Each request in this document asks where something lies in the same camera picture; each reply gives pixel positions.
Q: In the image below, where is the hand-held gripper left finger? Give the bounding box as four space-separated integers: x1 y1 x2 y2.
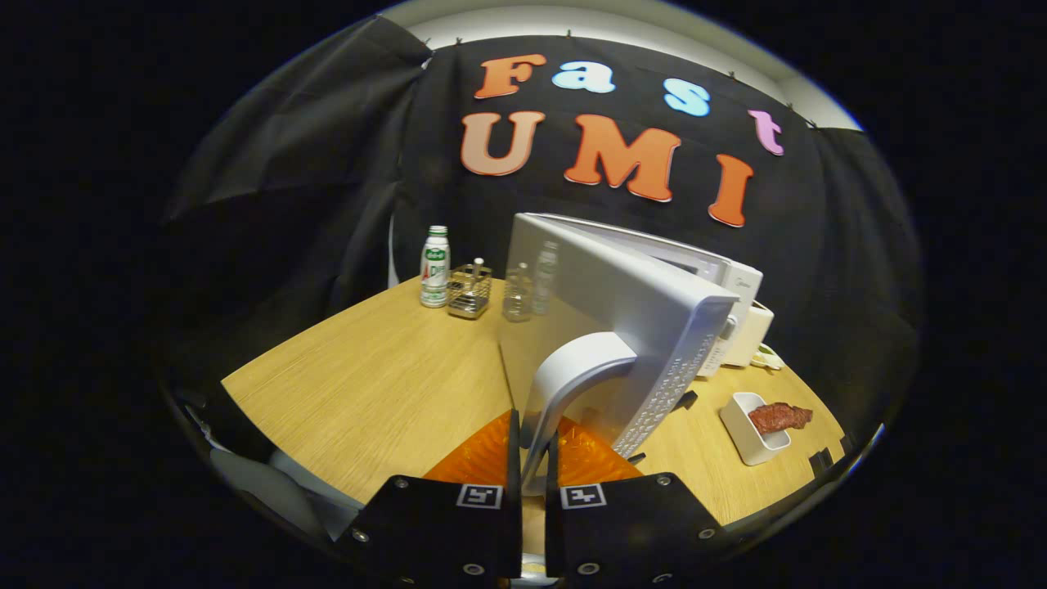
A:
335 409 524 586

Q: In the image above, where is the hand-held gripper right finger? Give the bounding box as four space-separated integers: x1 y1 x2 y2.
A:
544 416 741 586

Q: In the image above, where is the white microwave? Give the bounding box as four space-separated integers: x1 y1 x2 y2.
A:
499 213 766 496

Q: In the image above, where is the red meat strip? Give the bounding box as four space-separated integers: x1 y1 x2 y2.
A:
748 402 814 435

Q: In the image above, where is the clear glass bottle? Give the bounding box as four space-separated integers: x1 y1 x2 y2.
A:
502 262 534 323

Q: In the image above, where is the white rectangular dish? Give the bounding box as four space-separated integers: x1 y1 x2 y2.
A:
720 392 793 467

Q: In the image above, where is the white green drink bottle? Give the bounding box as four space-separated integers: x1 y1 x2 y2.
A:
420 226 452 309

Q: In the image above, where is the white toaster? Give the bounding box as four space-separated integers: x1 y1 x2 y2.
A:
724 300 775 367

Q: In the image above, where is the metal wire holder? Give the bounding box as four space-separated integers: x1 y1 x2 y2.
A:
447 259 493 320

